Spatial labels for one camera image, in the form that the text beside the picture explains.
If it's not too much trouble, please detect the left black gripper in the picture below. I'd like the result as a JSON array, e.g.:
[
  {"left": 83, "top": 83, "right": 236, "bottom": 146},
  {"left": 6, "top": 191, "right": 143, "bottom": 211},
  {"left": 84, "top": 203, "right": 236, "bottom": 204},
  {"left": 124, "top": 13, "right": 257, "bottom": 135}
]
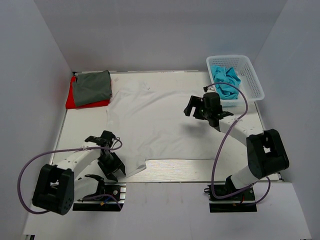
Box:
[{"left": 97, "top": 151, "right": 126, "bottom": 182}]

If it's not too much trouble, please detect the white t-shirt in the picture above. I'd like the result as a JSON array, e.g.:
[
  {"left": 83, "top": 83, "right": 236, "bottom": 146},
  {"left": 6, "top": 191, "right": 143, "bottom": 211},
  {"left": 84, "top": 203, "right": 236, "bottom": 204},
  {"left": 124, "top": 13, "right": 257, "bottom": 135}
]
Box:
[{"left": 106, "top": 82, "right": 221, "bottom": 176}]

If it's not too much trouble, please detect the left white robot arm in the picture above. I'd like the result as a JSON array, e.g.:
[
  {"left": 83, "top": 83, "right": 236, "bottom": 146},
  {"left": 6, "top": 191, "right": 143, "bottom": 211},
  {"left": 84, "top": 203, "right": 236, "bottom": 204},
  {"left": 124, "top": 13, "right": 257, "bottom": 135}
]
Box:
[{"left": 32, "top": 130, "right": 126, "bottom": 216}]

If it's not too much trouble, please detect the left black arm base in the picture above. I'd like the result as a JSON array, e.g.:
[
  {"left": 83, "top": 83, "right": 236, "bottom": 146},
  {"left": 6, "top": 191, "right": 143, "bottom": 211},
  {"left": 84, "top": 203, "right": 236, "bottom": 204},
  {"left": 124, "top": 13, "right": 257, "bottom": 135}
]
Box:
[{"left": 72, "top": 183, "right": 127, "bottom": 212}]

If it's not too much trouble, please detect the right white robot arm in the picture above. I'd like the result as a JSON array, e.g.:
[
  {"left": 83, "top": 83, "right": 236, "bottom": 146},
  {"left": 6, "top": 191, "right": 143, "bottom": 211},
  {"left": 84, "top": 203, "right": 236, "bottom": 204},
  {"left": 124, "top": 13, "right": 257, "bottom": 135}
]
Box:
[{"left": 183, "top": 92, "right": 290, "bottom": 200}]

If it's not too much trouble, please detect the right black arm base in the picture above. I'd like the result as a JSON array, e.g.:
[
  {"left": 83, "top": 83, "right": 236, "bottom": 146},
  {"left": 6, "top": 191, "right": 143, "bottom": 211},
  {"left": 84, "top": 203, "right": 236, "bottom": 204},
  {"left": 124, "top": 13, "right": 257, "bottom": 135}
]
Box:
[{"left": 203, "top": 185, "right": 257, "bottom": 213}]

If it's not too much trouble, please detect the crumpled cyan t-shirt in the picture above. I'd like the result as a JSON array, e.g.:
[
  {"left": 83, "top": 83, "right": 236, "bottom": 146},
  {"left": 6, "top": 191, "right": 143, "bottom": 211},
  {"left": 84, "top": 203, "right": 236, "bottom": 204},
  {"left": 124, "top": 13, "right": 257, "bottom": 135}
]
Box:
[{"left": 210, "top": 65, "right": 241, "bottom": 100}]

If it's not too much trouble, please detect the folded red t-shirt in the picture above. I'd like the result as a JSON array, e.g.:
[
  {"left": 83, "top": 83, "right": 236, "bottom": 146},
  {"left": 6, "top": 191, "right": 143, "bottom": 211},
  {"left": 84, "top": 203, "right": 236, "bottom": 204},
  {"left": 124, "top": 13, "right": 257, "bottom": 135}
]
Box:
[{"left": 65, "top": 76, "right": 110, "bottom": 110}]

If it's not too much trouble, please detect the folded grey t-shirt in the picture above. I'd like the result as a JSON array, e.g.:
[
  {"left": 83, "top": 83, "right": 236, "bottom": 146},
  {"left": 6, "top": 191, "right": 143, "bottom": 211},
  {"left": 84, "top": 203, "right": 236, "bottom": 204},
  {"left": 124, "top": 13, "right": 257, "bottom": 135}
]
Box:
[{"left": 72, "top": 70, "right": 112, "bottom": 107}]

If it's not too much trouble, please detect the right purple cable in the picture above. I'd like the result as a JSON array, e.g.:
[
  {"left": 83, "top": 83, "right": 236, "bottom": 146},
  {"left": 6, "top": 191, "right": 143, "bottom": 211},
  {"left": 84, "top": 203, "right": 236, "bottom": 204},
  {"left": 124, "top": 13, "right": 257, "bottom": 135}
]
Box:
[{"left": 204, "top": 82, "right": 272, "bottom": 207}]

